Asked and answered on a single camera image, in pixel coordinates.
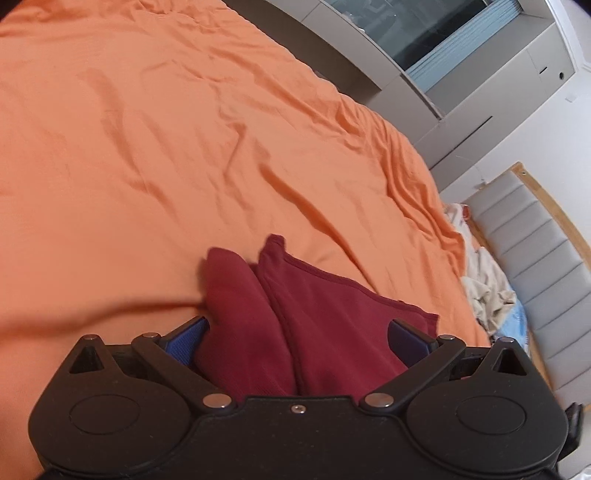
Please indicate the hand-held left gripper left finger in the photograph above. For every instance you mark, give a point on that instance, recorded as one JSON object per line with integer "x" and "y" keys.
{"x": 187, "y": 344}

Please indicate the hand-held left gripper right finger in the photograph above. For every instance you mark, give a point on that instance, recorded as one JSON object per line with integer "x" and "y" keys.
{"x": 408, "y": 344}

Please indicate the dark red long-sleeve shirt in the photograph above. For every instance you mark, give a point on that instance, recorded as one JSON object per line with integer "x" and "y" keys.
{"x": 295, "y": 332}

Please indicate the cream crumpled clothes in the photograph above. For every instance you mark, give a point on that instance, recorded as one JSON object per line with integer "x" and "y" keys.
{"x": 485, "y": 290}

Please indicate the light blue cloth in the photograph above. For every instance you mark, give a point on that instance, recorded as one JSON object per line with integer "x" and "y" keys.
{"x": 515, "y": 323}

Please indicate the small pink cloth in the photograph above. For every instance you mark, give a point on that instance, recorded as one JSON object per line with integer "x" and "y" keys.
{"x": 466, "y": 212}

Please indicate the grey padded wooden headboard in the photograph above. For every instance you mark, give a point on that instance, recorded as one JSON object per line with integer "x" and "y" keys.
{"x": 540, "y": 258}

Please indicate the orange blanket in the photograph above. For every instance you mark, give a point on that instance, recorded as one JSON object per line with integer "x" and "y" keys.
{"x": 184, "y": 138}

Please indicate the grey built-in wardrobe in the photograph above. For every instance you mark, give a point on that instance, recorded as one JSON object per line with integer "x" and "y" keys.
{"x": 429, "y": 106}

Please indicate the light blue curtain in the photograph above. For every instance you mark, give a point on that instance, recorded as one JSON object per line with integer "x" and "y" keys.
{"x": 461, "y": 50}

